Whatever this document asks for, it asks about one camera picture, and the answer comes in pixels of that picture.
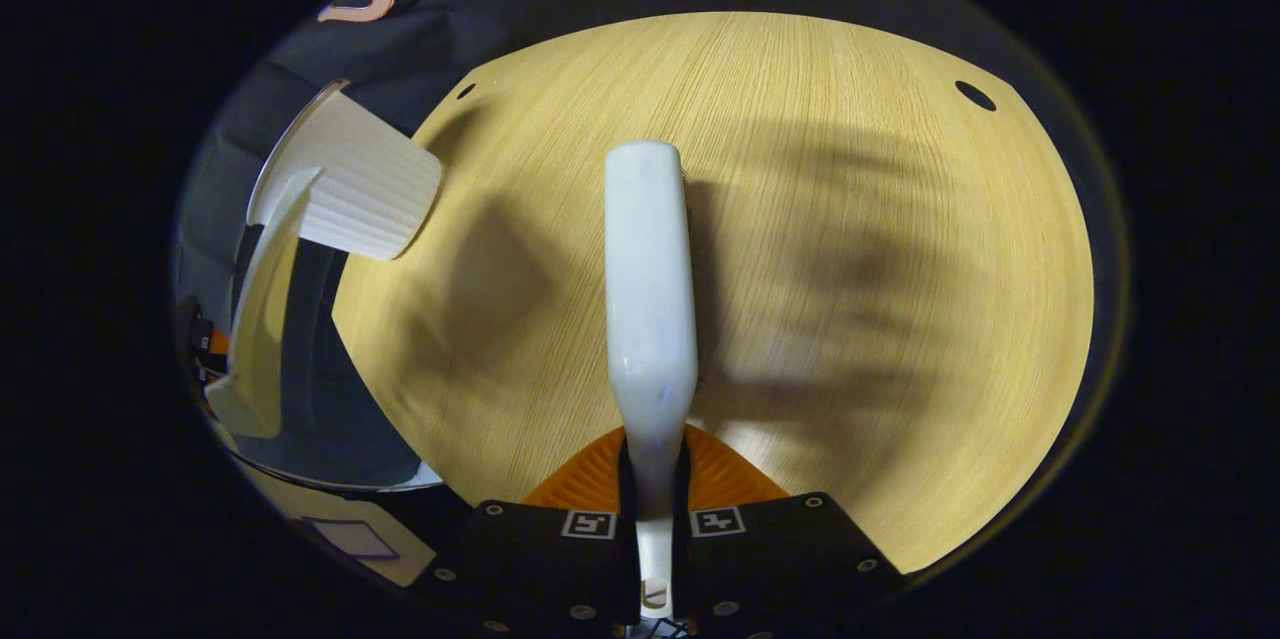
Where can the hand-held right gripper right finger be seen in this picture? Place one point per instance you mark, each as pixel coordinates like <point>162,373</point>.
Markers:
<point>780,559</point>

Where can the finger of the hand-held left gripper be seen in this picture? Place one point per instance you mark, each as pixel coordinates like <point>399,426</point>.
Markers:
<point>218,343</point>

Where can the white ribbed garbage bin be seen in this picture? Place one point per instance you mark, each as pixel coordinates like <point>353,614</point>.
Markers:
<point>370,189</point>

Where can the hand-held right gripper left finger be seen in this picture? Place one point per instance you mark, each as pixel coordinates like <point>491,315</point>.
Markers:
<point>530,559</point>

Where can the white dustpan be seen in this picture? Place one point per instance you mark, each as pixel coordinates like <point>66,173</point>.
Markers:
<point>262,319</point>

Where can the small white broom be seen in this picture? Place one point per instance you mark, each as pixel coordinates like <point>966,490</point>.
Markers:
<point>650,299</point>

